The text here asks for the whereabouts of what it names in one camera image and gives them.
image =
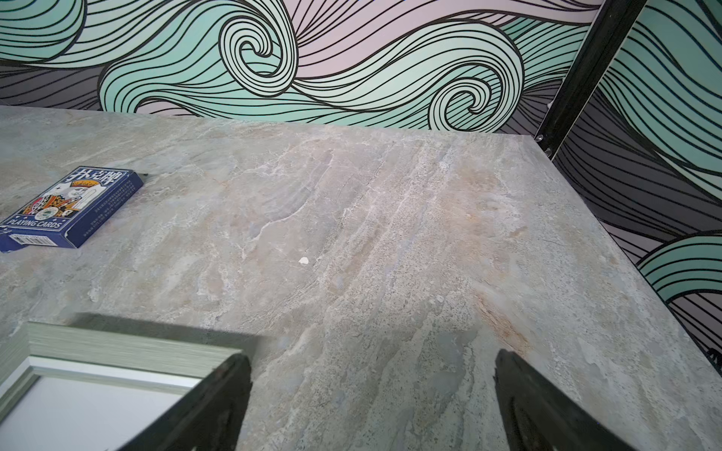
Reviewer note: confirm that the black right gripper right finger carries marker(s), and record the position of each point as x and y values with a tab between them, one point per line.
536	415

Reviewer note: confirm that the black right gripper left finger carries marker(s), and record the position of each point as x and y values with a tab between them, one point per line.
209	417

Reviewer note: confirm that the green picture frame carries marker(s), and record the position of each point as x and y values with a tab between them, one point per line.
67	388

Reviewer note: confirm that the blue playing cards box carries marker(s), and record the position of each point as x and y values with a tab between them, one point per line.
68	213

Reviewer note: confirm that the black corner frame post right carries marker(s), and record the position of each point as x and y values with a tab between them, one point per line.
610	28

